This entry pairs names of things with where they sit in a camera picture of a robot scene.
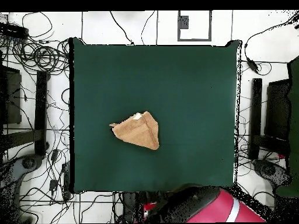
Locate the tan terry towel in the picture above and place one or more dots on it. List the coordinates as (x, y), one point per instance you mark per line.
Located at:
(140, 135)

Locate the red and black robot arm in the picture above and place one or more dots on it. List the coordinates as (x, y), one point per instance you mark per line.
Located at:
(210, 207)

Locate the black flat panel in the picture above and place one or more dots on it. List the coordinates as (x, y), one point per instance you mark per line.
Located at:
(276, 109)

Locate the dark green tablecloth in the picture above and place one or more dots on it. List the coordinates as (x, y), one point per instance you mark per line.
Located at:
(186, 81)

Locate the small black adapter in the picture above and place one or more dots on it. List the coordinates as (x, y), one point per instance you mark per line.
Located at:
(53, 184)
(55, 155)

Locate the small grey box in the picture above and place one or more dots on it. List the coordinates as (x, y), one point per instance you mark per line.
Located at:
(183, 22)

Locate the black stand base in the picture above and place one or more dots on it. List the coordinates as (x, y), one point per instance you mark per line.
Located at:
(41, 112)
(256, 112)

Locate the black box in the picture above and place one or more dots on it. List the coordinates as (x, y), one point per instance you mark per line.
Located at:
(11, 98)

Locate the green cloth covered board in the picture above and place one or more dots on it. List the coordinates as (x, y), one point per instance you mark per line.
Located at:
(294, 116)

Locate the black power strip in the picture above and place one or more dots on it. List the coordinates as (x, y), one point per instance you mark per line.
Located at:
(14, 30)

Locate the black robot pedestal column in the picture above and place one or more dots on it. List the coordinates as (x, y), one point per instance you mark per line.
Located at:
(129, 207)

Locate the grey floor frame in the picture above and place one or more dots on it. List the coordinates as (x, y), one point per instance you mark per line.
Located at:
(178, 25)

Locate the robot pedestal leg with foot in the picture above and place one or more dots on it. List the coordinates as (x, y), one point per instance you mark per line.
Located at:
(28, 162)
(268, 170)

